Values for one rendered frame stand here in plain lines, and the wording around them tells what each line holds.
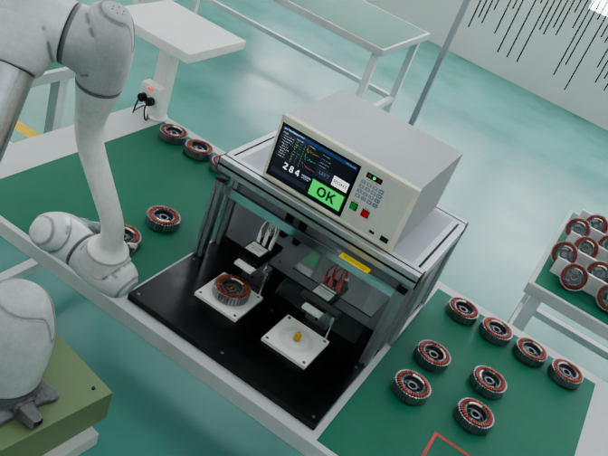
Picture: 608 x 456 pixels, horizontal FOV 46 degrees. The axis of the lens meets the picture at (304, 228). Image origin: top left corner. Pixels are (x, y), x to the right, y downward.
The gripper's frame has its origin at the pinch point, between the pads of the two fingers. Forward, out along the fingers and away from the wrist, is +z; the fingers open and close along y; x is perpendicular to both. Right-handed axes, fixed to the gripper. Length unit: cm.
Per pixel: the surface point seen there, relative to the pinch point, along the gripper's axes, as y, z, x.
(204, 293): 32.7, 0.3, -1.4
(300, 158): 41, -7, 46
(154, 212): -0.4, 19.9, 10.0
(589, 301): 148, 101, 53
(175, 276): 21.8, 2.3, -1.5
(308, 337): 65, 5, 1
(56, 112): -89, 89, 19
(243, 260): 37.6, 3.4, 12.4
